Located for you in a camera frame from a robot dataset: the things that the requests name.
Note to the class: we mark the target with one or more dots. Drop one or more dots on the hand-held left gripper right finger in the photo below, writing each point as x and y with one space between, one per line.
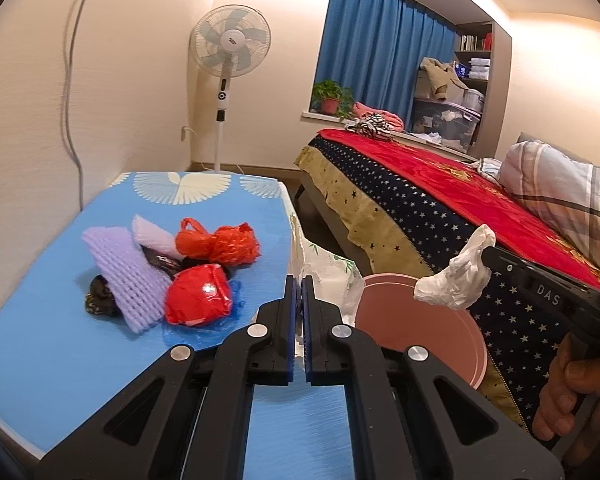
308 330

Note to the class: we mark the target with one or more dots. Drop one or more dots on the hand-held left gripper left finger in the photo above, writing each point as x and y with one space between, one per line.
291 330

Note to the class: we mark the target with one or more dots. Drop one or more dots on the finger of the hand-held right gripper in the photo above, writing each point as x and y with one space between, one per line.
505 262

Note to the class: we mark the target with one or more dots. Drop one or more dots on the white tissue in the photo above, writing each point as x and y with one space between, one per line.
460 275

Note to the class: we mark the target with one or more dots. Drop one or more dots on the red plastic wrapper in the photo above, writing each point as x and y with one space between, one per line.
194 295

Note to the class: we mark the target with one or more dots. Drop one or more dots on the orange plastic bag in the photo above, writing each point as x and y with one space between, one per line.
219 245

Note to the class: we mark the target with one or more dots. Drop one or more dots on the pink trash bin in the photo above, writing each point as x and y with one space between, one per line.
420 335

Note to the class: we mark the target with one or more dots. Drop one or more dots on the black snack packet red print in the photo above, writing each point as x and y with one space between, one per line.
162 262

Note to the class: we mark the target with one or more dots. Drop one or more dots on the white foam fruit net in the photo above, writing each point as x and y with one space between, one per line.
149 232

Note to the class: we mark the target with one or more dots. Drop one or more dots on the purple foam fruit net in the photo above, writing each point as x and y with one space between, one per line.
124 270

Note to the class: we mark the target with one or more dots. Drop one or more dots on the dark floral wrapper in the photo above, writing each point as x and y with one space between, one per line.
99 297

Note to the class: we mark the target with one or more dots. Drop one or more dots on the person's right hand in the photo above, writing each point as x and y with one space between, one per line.
590 375

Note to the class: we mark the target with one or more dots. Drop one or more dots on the white plastic bag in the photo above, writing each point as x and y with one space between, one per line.
330 275

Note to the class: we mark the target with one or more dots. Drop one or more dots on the plaid pillow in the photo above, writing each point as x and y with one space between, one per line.
545 180

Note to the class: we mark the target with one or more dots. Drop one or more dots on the dark star patterned blanket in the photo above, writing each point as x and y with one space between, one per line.
420 220

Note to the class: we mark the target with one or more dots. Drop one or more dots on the red blanket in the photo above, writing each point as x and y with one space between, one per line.
430 170

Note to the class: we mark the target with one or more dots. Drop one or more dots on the grey headboard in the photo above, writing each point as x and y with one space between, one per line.
530 139

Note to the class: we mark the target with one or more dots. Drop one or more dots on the clear plastic storage boxes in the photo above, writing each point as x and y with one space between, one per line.
450 120

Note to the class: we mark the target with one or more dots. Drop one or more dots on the grey bookshelf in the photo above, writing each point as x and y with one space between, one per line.
500 85

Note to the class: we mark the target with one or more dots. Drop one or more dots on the zebra striped cloth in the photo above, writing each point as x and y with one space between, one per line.
375 127

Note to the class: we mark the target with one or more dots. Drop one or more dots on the pink cloth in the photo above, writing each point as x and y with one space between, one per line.
380 112

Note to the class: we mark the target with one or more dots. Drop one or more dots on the beige jacket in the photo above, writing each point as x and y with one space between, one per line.
440 77

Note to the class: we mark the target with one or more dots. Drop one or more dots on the folded white towels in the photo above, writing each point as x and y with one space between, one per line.
479 67

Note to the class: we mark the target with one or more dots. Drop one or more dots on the white window sill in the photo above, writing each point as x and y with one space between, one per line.
320 116

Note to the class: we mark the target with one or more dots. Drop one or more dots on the row of books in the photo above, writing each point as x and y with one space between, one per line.
475 42

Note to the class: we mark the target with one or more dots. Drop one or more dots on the potted green plant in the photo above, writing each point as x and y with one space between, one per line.
330 97

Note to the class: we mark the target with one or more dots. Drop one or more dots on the blue curtain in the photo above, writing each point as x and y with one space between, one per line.
380 50

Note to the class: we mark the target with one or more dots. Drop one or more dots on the white standing fan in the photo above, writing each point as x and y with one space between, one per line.
229 40

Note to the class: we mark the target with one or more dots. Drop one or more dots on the white wall outlet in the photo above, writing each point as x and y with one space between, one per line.
184 133

